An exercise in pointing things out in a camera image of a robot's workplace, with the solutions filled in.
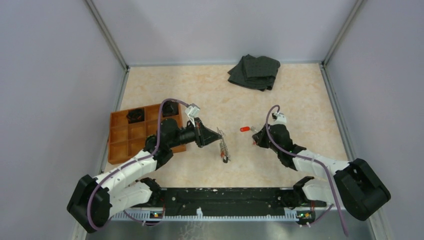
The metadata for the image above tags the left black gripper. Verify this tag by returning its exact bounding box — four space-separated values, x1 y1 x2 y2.
168 117 222 148

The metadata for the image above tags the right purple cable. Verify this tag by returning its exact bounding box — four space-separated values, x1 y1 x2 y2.
264 104 349 237

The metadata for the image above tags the folded dark grey cloth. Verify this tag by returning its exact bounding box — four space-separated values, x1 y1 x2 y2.
227 54 281 92

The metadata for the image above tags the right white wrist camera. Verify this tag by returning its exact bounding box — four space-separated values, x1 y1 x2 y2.
271 112 287 126

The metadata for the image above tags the grey cable duct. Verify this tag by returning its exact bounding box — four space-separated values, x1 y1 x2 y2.
110 208 299 222

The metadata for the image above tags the orange compartment tray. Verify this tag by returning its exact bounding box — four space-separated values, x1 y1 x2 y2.
107 101 187 166

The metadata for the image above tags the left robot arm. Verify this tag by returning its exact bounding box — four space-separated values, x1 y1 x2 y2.
66 117 222 234

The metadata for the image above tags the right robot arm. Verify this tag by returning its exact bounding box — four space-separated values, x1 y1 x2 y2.
252 124 392 221

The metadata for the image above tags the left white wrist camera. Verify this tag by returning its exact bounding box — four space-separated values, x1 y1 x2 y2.
184 103 200 125

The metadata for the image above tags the purple cable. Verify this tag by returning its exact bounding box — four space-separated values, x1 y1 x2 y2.
86 98 191 231
264 104 349 237

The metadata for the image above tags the black coiled cable red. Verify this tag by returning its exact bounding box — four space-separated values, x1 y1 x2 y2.
126 108 145 124

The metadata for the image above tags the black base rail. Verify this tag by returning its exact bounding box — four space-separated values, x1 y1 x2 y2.
129 187 329 218

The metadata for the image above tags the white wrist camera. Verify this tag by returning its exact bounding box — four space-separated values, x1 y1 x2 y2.
184 103 200 125
271 112 287 126

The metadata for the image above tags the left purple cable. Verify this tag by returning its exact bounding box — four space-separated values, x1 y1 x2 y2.
86 98 191 231

